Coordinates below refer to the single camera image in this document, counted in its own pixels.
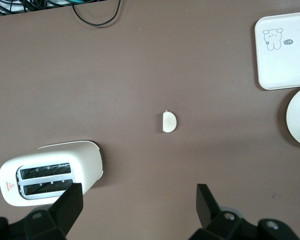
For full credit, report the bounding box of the black looped cable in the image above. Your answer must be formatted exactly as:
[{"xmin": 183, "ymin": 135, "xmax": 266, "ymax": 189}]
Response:
[{"xmin": 71, "ymin": 0, "xmax": 122, "ymax": 28}]

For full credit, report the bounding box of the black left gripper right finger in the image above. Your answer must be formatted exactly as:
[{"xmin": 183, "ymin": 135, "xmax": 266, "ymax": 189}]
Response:
[{"xmin": 196, "ymin": 184, "xmax": 222, "ymax": 229}]

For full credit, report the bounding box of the cream tray with rabbit print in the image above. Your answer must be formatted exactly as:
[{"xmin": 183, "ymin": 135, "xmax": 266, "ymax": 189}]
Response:
[{"xmin": 254, "ymin": 10, "xmax": 300, "ymax": 91}]

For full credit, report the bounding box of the brown table cover mat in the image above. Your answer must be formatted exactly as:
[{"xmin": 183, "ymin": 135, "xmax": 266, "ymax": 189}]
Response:
[{"xmin": 0, "ymin": 0, "xmax": 300, "ymax": 240}]

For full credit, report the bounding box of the white steamed bun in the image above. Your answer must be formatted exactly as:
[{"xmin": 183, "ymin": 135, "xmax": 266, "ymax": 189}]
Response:
[{"xmin": 162, "ymin": 110, "xmax": 178, "ymax": 134}]

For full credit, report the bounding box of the black cable bundle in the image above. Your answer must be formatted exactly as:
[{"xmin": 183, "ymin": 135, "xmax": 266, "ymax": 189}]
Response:
[{"xmin": 0, "ymin": 0, "xmax": 73, "ymax": 14}]

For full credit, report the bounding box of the white two-slot toaster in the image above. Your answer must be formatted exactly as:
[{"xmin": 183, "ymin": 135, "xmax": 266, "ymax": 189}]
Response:
[{"xmin": 0, "ymin": 140, "xmax": 105, "ymax": 207}]

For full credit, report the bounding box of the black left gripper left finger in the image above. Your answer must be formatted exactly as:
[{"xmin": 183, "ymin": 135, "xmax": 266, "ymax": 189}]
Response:
[{"xmin": 48, "ymin": 183, "xmax": 84, "ymax": 237}]

